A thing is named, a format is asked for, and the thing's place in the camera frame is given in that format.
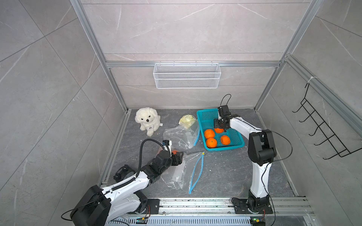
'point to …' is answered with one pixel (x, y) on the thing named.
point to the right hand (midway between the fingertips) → (219, 123)
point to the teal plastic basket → (206, 119)
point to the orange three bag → (225, 140)
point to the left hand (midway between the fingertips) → (180, 151)
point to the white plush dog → (149, 119)
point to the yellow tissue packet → (187, 120)
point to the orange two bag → (209, 133)
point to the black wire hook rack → (337, 145)
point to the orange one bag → (211, 142)
